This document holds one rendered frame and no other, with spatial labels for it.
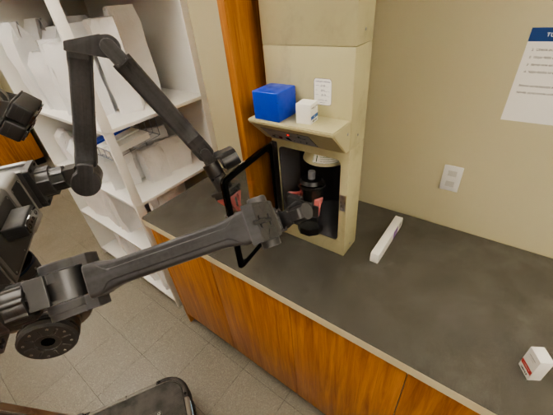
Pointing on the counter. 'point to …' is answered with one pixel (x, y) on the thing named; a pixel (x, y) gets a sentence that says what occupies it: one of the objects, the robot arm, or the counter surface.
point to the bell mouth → (320, 160)
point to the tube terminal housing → (272, 55)
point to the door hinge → (276, 174)
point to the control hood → (336, 142)
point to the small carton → (306, 111)
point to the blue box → (274, 102)
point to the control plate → (290, 137)
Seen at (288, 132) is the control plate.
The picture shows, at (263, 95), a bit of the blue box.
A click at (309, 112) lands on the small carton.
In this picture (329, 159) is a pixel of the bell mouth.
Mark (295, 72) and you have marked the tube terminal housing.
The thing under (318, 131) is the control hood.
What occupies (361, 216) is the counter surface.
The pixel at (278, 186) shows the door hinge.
